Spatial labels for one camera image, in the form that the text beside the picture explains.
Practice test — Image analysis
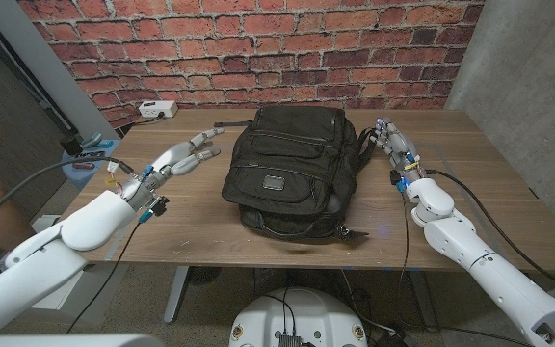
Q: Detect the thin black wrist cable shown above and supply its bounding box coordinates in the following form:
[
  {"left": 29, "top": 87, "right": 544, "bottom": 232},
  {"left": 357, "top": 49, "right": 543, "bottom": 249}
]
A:
[
  {"left": 66, "top": 214, "right": 148, "bottom": 334},
  {"left": 396, "top": 188, "right": 410, "bottom": 322}
]

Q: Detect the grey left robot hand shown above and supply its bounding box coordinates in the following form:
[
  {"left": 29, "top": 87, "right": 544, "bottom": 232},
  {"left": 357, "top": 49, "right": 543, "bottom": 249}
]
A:
[{"left": 116, "top": 126, "right": 226, "bottom": 213}]

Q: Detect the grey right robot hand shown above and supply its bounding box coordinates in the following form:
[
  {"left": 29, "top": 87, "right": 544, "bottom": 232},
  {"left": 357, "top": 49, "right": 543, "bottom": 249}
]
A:
[{"left": 368, "top": 117, "right": 427, "bottom": 192}]

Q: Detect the black backpack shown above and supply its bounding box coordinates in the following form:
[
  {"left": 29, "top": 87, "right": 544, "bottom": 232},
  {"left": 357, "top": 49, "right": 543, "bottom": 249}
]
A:
[{"left": 213, "top": 104, "right": 378, "bottom": 244}]

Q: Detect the light blue round stool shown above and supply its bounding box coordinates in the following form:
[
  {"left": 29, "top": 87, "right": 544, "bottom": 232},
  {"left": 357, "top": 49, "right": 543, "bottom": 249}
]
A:
[{"left": 60, "top": 139, "right": 122, "bottom": 190}]

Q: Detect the red brick printed backdrop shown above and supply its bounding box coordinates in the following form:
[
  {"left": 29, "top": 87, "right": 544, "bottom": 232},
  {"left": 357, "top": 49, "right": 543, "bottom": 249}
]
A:
[{"left": 16, "top": 0, "right": 486, "bottom": 129}]

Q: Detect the black cup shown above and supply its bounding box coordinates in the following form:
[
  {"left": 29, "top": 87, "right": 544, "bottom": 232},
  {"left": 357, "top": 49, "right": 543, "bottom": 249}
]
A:
[{"left": 60, "top": 136, "right": 84, "bottom": 156}]

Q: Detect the white power strip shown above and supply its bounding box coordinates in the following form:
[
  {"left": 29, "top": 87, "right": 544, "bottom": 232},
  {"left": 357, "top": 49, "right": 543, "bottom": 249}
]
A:
[{"left": 138, "top": 99, "right": 179, "bottom": 119}]

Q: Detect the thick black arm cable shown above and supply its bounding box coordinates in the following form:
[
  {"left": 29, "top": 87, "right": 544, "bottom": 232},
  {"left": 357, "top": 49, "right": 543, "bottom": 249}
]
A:
[
  {"left": 0, "top": 156, "right": 137, "bottom": 234},
  {"left": 424, "top": 168, "right": 555, "bottom": 294}
]

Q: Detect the thin black left wrist cable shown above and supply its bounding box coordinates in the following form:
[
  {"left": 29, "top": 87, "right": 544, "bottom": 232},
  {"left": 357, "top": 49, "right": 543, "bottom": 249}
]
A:
[{"left": 66, "top": 214, "right": 148, "bottom": 334}]

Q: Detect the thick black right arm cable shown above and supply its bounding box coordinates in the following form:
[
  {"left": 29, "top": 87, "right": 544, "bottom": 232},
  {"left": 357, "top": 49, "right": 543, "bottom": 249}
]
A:
[{"left": 424, "top": 168, "right": 555, "bottom": 294}]

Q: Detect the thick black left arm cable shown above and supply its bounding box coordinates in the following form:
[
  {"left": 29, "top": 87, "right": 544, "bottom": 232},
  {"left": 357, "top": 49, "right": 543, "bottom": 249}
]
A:
[{"left": 0, "top": 156, "right": 137, "bottom": 234}]

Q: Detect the black door rail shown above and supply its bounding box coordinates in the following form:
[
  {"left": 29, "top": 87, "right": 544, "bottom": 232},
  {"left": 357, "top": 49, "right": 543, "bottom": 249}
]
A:
[{"left": 0, "top": 4, "right": 80, "bottom": 141}]

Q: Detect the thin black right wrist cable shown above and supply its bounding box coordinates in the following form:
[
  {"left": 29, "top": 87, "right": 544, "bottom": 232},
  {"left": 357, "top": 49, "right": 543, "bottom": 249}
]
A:
[{"left": 396, "top": 188, "right": 410, "bottom": 322}]

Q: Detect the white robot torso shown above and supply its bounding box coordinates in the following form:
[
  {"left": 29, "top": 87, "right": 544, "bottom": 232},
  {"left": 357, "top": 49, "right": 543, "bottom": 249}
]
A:
[{"left": 228, "top": 287, "right": 369, "bottom": 347}]

